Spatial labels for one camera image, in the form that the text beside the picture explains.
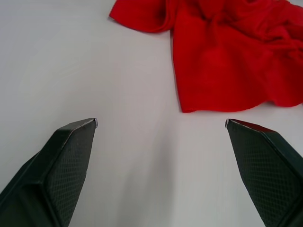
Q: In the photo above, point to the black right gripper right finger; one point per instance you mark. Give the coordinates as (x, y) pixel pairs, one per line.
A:
(262, 170)

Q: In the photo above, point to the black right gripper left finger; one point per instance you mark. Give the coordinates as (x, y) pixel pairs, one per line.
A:
(61, 170)

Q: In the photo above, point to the red t-shirt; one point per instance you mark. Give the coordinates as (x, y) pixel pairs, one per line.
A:
(225, 54)

